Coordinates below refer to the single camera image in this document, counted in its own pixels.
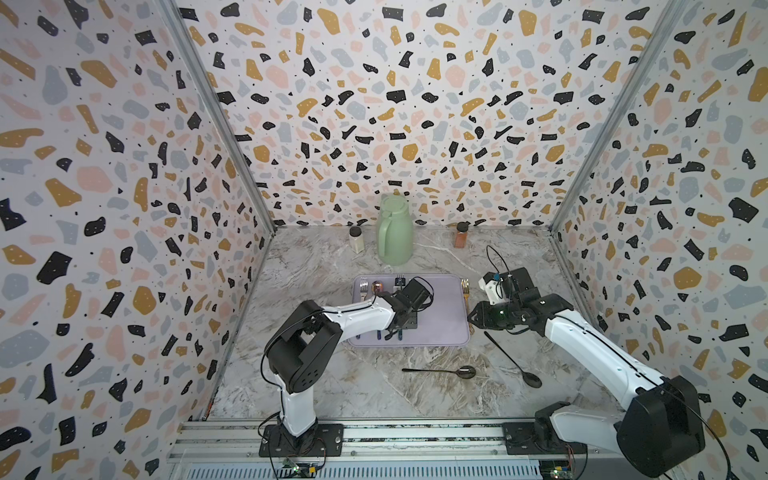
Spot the grey marbled handle fork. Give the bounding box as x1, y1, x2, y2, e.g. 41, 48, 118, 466
359, 281, 369, 301

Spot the dark metal spoon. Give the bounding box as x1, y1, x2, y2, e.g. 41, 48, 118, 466
401, 365, 477, 380

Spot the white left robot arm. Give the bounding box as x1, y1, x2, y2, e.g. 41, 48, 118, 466
260, 276, 435, 454

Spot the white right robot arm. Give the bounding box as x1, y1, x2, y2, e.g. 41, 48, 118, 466
467, 268, 706, 477

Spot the gold ornate fork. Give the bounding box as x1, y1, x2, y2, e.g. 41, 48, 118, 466
461, 278, 470, 301

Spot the long black spoon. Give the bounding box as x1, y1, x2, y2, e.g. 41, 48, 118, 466
483, 330, 543, 389

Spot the lilac plastic tray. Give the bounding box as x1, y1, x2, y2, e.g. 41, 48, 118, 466
347, 273, 470, 348

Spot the green plastic jug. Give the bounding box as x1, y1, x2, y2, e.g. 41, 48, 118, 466
376, 195, 414, 266

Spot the white spice bottle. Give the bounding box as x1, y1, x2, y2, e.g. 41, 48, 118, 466
348, 226, 365, 254

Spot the orange spice bottle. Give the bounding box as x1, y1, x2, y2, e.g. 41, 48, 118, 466
453, 222, 469, 249

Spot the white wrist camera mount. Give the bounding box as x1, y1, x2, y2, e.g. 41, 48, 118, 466
478, 272, 509, 305

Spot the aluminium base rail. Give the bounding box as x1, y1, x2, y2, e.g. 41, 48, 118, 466
169, 418, 641, 479

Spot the aluminium corner post right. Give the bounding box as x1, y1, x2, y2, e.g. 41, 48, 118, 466
549, 0, 685, 234

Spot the aluminium corner post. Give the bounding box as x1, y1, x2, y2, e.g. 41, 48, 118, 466
153, 1, 276, 239
549, 0, 685, 234

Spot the aluminium corner post left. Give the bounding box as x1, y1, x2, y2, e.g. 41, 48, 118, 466
153, 1, 276, 239

